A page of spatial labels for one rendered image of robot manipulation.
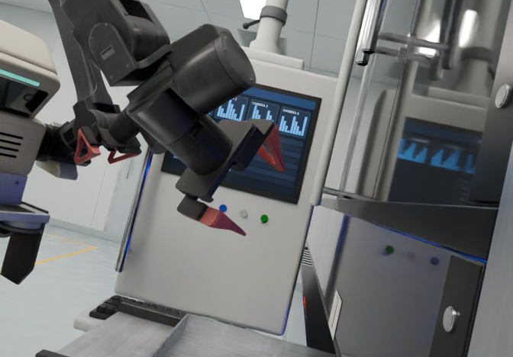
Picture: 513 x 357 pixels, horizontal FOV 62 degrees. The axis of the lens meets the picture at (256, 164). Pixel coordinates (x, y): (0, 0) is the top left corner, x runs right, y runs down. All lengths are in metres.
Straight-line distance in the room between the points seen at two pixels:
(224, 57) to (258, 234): 0.87
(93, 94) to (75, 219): 5.56
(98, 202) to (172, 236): 5.14
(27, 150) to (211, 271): 0.57
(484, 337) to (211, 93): 0.28
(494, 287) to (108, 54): 0.36
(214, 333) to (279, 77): 0.72
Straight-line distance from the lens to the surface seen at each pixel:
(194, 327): 0.91
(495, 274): 0.25
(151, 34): 0.46
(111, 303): 1.16
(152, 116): 0.42
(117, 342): 0.82
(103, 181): 6.34
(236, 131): 0.49
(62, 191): 6.60
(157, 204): 1.25
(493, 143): 0.30
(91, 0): 0.46
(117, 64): 0.43
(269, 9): 1.37
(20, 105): 0.97
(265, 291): 1.24
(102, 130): 0.95
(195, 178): 0.48
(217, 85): 0.40
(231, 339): 0.90
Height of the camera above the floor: 1.19
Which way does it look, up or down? 3 degrees up
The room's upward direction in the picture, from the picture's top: 14 degrees clockwise
